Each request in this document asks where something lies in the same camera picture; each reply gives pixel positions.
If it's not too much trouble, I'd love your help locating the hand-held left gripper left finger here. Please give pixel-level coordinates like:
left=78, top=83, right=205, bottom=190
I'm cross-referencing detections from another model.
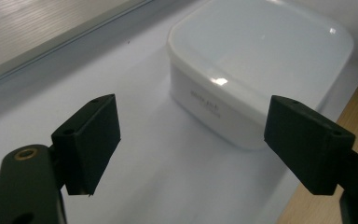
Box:
left=50, top=93, right=122, bottom=197

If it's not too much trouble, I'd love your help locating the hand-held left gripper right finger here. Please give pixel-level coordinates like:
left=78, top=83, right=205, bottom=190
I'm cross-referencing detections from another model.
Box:
left=263, top=94, right=357, bottom=197

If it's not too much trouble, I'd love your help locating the white square plastic container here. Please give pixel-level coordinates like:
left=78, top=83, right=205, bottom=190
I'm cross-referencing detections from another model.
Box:
left=166, top=0, right=355, bottom=151

